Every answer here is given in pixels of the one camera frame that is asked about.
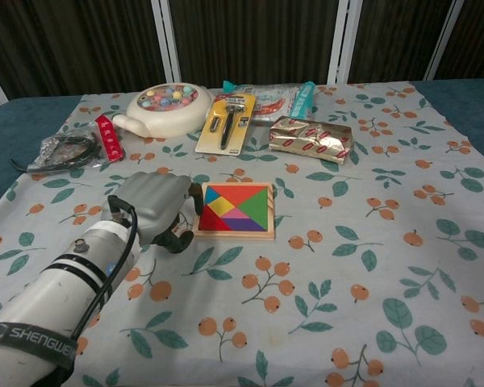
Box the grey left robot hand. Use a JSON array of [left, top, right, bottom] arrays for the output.
[[106, 171, 205, 255]]

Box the red triangle tangram piece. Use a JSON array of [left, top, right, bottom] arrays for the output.
[[198, 208, 227, 233]]

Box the blue tangram piece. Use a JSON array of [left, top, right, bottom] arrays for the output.
[[203, 185, 223, 210]]

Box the yellow tangram piece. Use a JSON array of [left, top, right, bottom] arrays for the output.
[[204, 197, 238, 219]]

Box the large orange-red tangram triangle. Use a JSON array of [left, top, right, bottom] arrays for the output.
[[207, 184, 266, 208]]

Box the pink tangram triangle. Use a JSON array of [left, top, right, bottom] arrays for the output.
[[219, 207, 253, 221]]

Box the purple tangram parallelogram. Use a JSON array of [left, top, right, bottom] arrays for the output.
[[221, 217, 266, 233]]

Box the large green tangram triangle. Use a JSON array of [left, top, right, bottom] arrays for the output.
[[236, 187, 267, 232]]

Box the wooden tangram tray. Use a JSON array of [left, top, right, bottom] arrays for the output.
[[192, 181, 276, 242]]

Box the floral print tablecloth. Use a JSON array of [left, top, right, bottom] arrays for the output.
[[0, 81, 484, 387]]

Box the red narrow packet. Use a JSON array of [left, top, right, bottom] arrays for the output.
[[94, 114, 125, 163]]

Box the razor on yellow card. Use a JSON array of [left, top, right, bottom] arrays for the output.
[[194, 93, 256, 156]]

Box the cream fishing game toy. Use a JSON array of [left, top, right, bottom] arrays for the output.
[[111, 83, 214, 139]]

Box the clear plastic teal-edged package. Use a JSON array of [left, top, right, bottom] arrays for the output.
[[221, 79, 316, 126]]

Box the gold foil wrapped package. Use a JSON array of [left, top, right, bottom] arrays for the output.
[[268, 115, 354, 164]]

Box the dark pleated curtain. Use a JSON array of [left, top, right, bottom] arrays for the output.
[[0, 0, 484, 102]]

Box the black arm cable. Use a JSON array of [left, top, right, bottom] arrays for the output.
[[52, 194, 141, 384]]

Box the black cable in clear bag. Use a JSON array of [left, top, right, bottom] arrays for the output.
[[10, 124, 106, 175]]

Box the black printed arm strap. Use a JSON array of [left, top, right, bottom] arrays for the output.
[[0, 322, 80, 370]]

